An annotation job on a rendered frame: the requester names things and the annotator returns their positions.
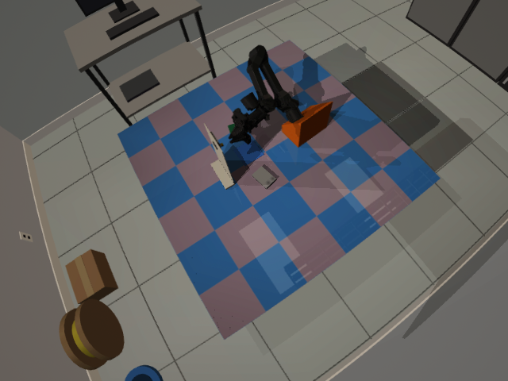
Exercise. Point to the tan panel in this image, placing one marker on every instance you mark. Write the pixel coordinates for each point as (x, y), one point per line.
(220, 166)

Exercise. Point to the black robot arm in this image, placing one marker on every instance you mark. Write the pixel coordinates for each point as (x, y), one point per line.
(265, 103)

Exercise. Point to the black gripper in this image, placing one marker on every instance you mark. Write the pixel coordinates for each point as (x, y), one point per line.
(242, 127)

